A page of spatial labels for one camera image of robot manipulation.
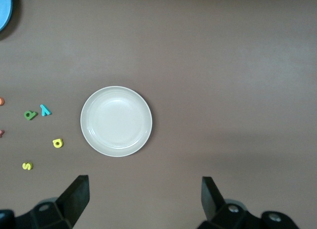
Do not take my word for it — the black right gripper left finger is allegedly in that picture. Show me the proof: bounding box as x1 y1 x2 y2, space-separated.
14 175 90 229

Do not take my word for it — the blue round plate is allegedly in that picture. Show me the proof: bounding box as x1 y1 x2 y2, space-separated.
0 0 13 33

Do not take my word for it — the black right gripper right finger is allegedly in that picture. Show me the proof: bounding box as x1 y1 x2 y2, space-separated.
197 176 264 229

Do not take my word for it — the teal letter y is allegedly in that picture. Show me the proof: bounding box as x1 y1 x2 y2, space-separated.
40 104 53 117

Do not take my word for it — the green letter p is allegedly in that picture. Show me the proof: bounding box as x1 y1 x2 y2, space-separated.
23 110 39 121

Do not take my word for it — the beige round plate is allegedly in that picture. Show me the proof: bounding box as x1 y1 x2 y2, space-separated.
80 86 153 157

